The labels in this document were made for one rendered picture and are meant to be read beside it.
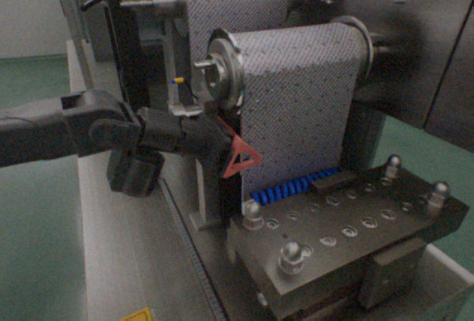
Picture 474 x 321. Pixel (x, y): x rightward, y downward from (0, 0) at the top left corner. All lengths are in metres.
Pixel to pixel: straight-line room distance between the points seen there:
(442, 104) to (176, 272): 0.56
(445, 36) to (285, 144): 0.30
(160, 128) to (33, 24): 5.66
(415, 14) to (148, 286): 0.67
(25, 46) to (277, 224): 5.80
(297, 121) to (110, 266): 0.45
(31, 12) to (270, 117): 5.64
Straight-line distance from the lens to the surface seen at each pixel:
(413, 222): 0.62
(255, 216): 0.51
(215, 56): 0.49
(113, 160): 0.45
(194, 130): 0.44
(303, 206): 0.58
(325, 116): 0.60
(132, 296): 0.63
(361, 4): 0.73
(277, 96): 0.51
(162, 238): 0.70
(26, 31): 6.07
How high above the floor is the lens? 1.41
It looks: 31 degrees down
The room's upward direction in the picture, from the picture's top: straight up
